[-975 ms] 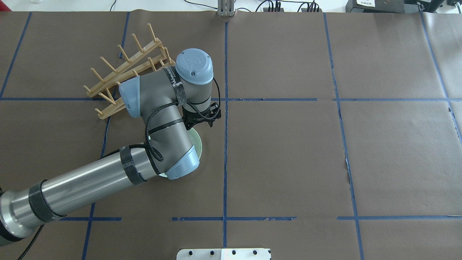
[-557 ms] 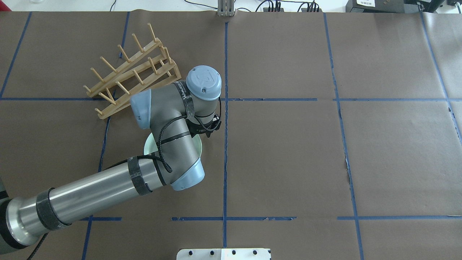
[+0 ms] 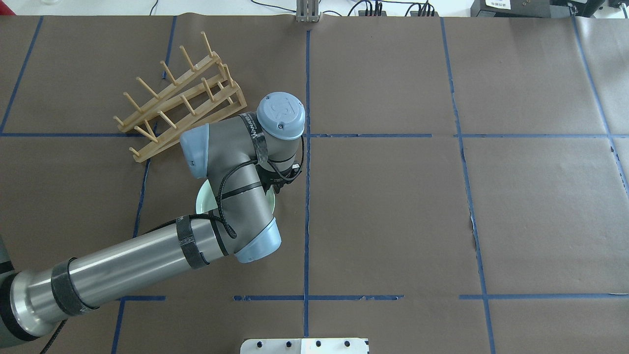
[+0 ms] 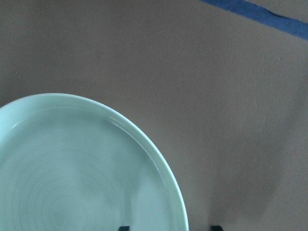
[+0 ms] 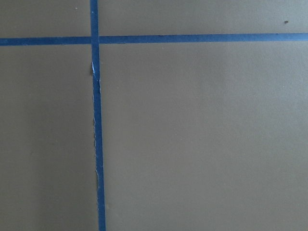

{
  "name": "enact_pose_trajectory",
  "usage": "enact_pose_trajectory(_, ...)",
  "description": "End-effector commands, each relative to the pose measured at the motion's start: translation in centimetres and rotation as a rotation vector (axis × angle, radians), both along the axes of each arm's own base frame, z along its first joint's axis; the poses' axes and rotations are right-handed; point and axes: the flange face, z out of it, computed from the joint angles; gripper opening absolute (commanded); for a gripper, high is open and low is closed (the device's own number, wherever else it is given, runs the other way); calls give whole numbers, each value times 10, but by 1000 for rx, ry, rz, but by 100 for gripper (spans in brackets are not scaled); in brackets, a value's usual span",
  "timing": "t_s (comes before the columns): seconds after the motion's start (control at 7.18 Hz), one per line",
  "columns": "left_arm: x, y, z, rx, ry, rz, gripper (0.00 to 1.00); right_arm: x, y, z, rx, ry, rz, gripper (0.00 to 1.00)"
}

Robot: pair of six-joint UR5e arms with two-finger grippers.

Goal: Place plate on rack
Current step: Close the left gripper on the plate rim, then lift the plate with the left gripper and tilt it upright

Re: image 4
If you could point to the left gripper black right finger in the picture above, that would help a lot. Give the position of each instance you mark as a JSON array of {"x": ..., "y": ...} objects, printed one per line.
[{"x": 215, "y": 228}]

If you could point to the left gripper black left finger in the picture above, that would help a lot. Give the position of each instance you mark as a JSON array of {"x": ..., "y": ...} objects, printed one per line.
[{"x": 124, "y": 228}]

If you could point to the light green ceramic plate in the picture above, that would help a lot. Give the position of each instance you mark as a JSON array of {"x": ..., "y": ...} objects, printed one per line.
[{"x": 68, "y": 163}]

